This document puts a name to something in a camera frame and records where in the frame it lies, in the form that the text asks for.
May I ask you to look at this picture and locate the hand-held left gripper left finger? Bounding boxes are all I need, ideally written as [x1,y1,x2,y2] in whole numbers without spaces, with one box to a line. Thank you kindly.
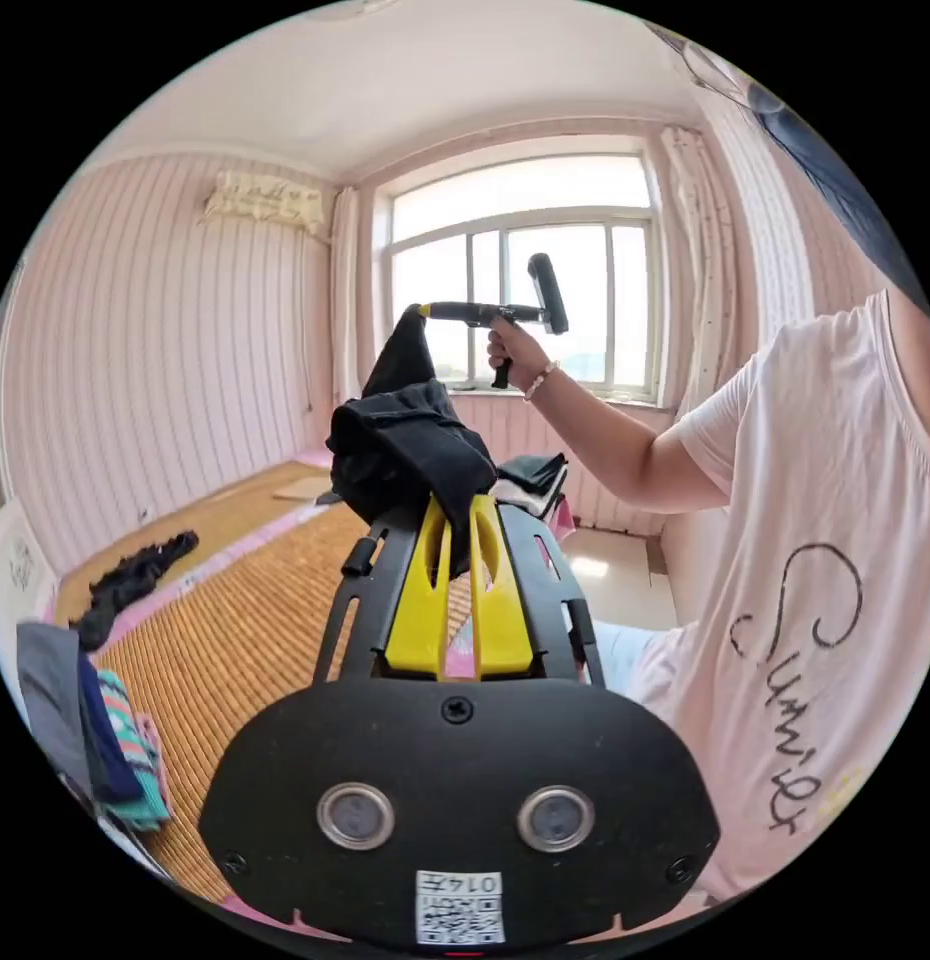
[383,494,456,681]

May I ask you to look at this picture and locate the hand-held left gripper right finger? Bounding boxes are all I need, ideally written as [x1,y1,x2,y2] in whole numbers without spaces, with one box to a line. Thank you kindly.
[468,493,547,682]

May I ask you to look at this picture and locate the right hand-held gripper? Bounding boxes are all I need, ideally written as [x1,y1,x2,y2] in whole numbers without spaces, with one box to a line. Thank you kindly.
[409,299,546,391]

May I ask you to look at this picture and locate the black pants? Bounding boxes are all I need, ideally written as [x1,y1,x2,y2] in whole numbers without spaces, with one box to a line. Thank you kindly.
[326,307,501,580]

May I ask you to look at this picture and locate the person's right forearm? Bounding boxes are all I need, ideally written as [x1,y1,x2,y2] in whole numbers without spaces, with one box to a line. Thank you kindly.
[523,364,738,516]

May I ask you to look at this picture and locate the person's right hand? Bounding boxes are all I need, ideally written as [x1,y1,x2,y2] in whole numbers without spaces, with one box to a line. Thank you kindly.
[485,315,561,403]

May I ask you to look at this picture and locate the white curtain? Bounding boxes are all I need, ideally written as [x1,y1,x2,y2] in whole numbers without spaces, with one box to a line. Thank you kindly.
[658,124,739,418]
[328,184,363,410]

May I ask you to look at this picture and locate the window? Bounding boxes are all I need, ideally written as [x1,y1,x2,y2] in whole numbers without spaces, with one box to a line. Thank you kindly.
[373,148,670,408]

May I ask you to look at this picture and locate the pile of clothes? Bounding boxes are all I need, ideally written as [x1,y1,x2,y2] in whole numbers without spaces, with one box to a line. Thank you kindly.
[14,620,174,835]
[488,451,571,520]

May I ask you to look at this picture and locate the bed with woven mat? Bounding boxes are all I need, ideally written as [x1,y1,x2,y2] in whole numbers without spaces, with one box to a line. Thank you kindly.
[50,446,586,948]

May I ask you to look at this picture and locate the covered air conditioner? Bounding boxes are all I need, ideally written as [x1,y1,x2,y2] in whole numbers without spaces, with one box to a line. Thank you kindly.
[197,169,330,243]

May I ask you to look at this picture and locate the black fuzzy garment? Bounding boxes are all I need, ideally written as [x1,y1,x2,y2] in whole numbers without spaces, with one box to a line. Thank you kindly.
[67,529,201,654]

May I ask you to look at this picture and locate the person's body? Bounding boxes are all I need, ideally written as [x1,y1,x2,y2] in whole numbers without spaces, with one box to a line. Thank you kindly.
[592,22,930,910]

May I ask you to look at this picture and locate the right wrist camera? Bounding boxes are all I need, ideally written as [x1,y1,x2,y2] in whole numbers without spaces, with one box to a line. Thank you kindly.
[527,252,571,336]

